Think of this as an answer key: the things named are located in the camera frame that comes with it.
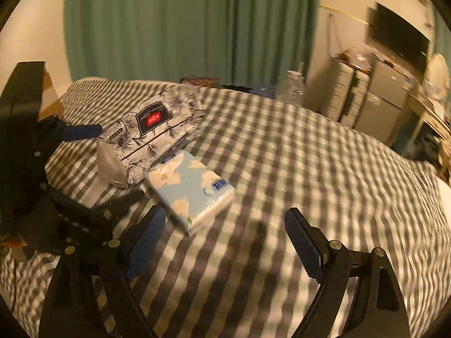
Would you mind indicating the silver small fridge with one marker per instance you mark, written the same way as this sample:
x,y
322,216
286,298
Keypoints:
x,y
384,102

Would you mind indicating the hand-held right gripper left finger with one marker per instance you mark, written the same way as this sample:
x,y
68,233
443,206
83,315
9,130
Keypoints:
x,y
146,244

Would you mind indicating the clear large water jug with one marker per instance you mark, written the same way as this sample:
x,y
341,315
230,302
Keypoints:
x,y
292,89

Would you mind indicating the blue floral tissue pack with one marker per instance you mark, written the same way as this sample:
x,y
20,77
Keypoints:
x,y
190,190

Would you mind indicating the black wall television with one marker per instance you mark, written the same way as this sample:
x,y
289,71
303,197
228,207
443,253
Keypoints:
x,y
401,31

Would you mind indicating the white dressing table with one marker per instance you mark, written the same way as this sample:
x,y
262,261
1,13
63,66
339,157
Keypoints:
x,y
426,112

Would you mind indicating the patterned brown bag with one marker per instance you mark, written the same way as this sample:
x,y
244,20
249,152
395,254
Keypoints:
x,y
199,81

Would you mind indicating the black white floral pouch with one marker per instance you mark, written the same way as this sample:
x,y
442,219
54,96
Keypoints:
x,y
151,126

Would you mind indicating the white oval mirror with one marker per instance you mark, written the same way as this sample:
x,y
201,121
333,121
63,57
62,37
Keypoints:
x,y
440,77

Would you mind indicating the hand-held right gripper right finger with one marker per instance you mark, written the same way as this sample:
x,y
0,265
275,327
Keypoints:
x,y
304,246

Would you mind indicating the brown cardboard box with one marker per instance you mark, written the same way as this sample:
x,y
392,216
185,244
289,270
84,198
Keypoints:
x,y
51,98

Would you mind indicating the white suitcase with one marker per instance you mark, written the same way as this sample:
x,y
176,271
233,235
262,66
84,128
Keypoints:
x,y
343,95

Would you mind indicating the narrow green curtain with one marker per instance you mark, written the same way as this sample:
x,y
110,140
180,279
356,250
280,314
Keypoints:
x,y
444,31

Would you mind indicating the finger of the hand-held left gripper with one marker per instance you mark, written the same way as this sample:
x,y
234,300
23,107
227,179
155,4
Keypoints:
x,y
91,220
82,132

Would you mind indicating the green white checked cloth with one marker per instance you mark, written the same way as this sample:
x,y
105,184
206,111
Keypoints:
x,y
299,165

